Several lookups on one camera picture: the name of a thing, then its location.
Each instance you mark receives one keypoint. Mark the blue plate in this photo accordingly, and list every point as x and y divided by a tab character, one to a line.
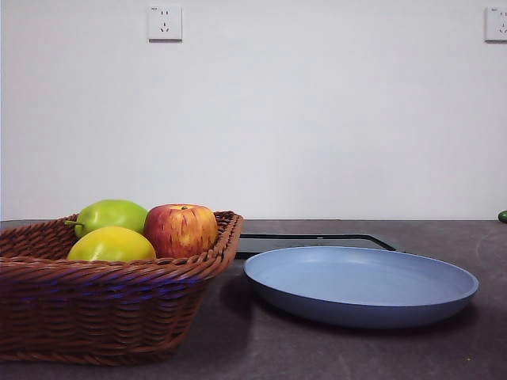
356	285

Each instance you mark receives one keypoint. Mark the yellow lemon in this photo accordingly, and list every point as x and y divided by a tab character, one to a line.
111	245

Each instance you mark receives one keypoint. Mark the brown wicker basket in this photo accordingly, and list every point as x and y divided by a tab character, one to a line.
99	308

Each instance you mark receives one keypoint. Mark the black tray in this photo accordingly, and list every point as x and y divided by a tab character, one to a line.
277	241

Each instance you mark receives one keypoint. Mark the red apple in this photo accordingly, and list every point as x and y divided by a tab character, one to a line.
182	231

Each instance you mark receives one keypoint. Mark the green pear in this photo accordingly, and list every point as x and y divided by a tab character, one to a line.
111	213

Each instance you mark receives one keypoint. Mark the green cucumber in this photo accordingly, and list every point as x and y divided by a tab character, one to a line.
503	216

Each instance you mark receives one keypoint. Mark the white wall socket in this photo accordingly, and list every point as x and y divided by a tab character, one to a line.
497	24
165	23

